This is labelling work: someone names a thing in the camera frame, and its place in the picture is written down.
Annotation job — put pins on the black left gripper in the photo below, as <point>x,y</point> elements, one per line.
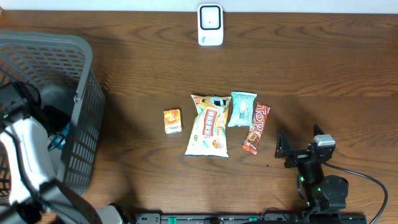
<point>59,114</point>

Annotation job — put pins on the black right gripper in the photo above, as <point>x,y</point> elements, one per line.
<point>297,157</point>

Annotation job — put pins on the red Top chocolate bar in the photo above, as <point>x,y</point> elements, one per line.
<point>252,140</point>

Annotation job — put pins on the large yellow snack bag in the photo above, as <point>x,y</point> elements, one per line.
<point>208,135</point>

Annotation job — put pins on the small orange snack box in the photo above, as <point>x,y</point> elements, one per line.
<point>172,121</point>

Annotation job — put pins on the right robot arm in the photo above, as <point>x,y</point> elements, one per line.
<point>324,193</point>

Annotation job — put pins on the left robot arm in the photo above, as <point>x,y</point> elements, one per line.
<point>27,126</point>

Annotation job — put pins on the white barcode scanner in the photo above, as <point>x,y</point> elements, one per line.
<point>210,24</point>

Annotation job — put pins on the grey plastic shopping basket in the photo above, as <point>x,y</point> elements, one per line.
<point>57,71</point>

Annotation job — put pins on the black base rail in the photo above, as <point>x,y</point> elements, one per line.
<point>156,218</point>

